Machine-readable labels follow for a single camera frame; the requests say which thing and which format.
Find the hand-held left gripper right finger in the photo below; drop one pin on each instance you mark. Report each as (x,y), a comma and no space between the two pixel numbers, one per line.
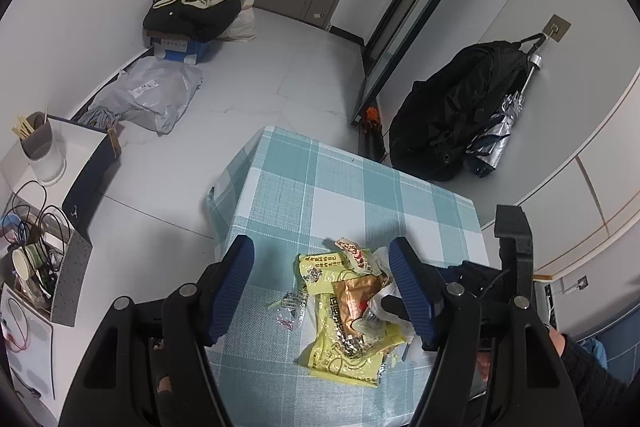
(411,294)

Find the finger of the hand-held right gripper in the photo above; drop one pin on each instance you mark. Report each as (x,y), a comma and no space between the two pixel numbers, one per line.
(392,308)

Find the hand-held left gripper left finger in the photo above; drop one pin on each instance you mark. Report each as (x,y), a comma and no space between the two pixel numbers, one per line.
(231,289)

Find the brown foil wrapper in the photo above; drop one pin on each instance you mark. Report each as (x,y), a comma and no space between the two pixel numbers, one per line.
(354,298)

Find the white plastic bag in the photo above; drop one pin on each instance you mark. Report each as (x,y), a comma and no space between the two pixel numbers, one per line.
(381,264)

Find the small clear wrapper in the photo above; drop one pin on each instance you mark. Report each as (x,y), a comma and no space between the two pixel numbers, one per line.
(287,308)

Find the white red snack wrapper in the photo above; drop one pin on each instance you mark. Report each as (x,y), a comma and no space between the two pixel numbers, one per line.
(357,254)

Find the large yellow snack wrapper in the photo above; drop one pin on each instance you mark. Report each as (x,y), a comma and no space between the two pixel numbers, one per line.
(340,354)

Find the small yellow snack wrapper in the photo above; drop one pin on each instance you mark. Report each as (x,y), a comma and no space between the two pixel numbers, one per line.
(324,276)

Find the person's right forearm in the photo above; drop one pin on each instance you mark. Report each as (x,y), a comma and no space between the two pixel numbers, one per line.
(585,374)

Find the person's right hand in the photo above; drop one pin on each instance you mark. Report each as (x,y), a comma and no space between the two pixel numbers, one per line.
(484,364)

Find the folded silver umbrella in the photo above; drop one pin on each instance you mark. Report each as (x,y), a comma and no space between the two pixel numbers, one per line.
(492,142)

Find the teal checkered tablecloth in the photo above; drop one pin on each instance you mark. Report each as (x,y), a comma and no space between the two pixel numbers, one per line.
(350,187)

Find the black backpack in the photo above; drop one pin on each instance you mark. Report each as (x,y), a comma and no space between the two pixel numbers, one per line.
(450,122)

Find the grey felt organizer box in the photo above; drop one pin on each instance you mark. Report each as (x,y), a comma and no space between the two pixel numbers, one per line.
(70,277)

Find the orange black object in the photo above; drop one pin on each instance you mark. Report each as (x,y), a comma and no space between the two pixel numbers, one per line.
(371,114)

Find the paper cup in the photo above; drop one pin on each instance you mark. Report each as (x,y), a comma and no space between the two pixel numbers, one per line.
(27,259)

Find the grey plastic mailing bag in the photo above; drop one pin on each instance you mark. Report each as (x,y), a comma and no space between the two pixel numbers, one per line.
(145,92)

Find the white utensil cup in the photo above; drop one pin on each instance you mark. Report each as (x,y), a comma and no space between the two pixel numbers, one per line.
(45,157)

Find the blue white cardboard box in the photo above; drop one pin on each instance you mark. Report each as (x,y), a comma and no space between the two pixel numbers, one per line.
(175,49)

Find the black framed glass door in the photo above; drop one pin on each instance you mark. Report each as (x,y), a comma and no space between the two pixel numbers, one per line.
(415,22)

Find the wooden chopsticks bundle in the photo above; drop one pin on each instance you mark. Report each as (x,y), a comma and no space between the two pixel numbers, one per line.
(25,127)

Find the cream cloth bag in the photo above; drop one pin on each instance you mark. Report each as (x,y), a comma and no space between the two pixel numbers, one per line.
(245,24)

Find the black garment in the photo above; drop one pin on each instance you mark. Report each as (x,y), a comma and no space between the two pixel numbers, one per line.
(190,21)

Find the wall socket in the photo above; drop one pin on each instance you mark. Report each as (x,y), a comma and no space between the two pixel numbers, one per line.
(575,284)

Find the metal wall hook plate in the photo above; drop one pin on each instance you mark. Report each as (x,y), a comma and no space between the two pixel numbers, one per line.
(557,27)

